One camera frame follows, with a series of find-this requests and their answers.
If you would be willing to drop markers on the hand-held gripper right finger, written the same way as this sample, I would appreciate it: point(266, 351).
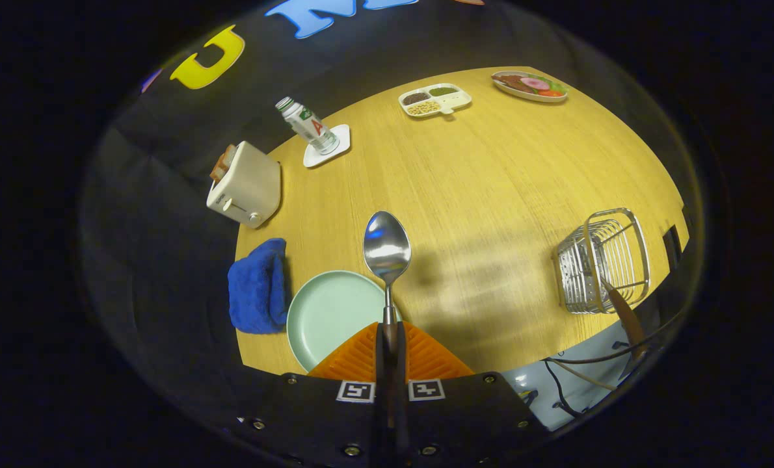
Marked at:
point(400, 400)

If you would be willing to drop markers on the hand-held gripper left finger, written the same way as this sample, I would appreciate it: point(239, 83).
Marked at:
point(382, 400)

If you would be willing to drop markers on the pale green plate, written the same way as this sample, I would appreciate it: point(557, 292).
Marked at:
point(332, 315)

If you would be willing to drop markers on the blue towel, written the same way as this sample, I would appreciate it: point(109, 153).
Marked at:
point(257, 289)

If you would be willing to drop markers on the white square coaster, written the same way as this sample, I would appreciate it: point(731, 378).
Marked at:
point(335, 153)

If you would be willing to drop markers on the cream toaster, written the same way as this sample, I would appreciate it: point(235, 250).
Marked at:
point(250, 185)

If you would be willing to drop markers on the toast slices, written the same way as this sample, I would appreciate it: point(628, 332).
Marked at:
point(223, 162)

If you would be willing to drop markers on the small white drink bottle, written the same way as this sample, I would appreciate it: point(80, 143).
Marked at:
point(309, 123)

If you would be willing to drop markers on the white divided dish of beans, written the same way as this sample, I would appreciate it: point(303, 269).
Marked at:
point(436, 99)

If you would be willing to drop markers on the black table clamp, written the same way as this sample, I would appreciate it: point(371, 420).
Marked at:
point(672, 247)

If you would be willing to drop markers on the white plate of food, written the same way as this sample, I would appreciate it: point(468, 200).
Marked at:
point(527, 86)

